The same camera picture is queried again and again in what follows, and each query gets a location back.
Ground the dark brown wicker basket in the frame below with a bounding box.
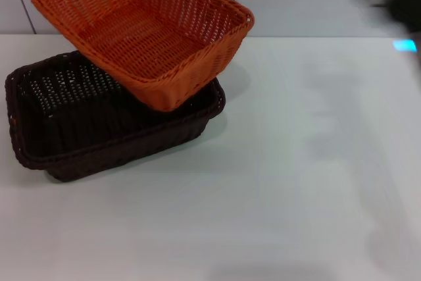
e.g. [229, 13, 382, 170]
[5, 50, 227, 183]

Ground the orange wicker basket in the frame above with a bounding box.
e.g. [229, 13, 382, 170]
[30, 0, 256, 113]

